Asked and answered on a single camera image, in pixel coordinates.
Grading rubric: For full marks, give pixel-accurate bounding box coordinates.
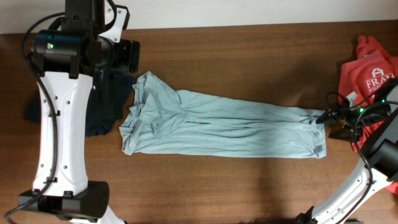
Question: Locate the red printed t-shirt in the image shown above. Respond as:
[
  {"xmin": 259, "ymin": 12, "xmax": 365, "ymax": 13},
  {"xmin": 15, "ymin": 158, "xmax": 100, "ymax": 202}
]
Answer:
[{"xmin": 338, "ymin": 35, "xmax": 398, "ymax": 195}]

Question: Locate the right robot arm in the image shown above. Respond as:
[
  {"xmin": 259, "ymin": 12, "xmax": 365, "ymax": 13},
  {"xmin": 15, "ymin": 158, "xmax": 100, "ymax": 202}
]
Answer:
[{"xmin": 294, "ymin": 78, "xmax": 397, "ymax": 224}]

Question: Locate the light blue t-shirt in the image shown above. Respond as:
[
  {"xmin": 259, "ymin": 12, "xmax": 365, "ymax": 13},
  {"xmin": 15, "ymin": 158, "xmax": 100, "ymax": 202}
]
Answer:
[{"xmin": 119, "ymin": 72, "xmax": 326, "ymax": 159}]

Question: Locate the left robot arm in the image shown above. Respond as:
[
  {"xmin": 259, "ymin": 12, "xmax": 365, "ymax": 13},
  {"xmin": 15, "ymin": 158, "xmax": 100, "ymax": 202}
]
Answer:
[{"xmin": 17, "ymin": 0, "xmax": 140, "ymax": 223}]

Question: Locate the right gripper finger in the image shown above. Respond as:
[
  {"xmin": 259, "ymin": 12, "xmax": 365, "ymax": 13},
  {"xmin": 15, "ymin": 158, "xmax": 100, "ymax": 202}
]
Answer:
[
  {"xmin": 329, "ymin": 126, "xmax": 361, "ymax": 142},
  {"xmin": 316, "ymin": 110, "xmax": 338, "ymax": 124}
]

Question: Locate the folded black garment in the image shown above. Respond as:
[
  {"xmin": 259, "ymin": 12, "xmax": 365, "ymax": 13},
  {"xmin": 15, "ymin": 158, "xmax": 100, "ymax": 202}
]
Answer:
[{"xmin": 24, "ymin": 71, "xmax": 134, "ymax": 148}]

